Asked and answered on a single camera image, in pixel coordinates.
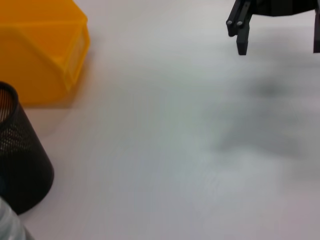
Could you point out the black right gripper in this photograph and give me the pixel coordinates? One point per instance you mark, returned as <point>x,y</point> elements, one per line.
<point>280,7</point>

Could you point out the clear bottle with green label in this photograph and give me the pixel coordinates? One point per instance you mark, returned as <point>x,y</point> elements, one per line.
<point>12,222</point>

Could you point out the black mesh pen cup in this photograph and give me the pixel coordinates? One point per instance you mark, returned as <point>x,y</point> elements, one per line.
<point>22,162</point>

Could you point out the yellow plastic storage bin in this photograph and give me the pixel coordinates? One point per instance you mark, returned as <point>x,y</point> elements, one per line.
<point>37,55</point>

